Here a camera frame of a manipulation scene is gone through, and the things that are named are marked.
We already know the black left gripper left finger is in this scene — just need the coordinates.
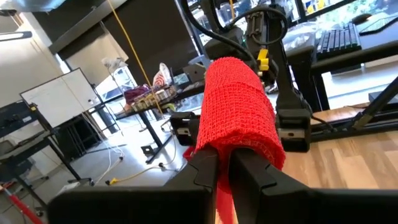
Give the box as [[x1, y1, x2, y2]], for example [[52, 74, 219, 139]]
[[164, 148, 219, 192]]

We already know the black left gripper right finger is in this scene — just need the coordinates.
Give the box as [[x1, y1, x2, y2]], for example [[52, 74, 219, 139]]
[[231, 148, 312, 224]]

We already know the red elastic bandage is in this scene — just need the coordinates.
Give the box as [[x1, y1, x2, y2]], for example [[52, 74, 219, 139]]
[[183, 56, 286, 224]]

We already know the black side table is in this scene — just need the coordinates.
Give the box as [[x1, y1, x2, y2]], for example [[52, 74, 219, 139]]
[[114, 82, 206, 165]]

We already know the row of small bottles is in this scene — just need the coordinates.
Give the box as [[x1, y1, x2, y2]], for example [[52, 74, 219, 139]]
[[130, 86, 178, 112]]

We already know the black desk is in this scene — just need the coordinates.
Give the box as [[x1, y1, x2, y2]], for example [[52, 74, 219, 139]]
[[285, 12, 398, 113]]

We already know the black computer keyboard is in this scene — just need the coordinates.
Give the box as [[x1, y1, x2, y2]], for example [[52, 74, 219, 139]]
[[315, 22, 363, 62]]

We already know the red striped bag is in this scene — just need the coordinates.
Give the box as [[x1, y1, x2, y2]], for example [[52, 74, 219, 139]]
[[152, 62, 174, 88]]

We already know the purple cloth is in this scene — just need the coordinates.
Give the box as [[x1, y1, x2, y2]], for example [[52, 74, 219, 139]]
[[123, 85, 150, 106]]

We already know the white whiteboard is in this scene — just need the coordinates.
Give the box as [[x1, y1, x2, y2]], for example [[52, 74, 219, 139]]
[[19, 67, 102, 129]]

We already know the red and white pole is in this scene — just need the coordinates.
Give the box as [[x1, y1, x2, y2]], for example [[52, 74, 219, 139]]
[[0, 185, 44, 224]]

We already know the black rolling cart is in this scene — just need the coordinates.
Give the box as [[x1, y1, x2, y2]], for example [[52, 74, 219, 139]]
[[0, 100, 95, 208]]

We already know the black aluminium table frame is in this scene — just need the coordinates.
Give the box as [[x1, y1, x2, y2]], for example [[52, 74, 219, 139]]
[[310, 76, 398, 144]]

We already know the yellow extension cable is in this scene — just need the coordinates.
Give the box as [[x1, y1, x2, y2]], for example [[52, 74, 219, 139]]
[[105, 0, 177, 187]]

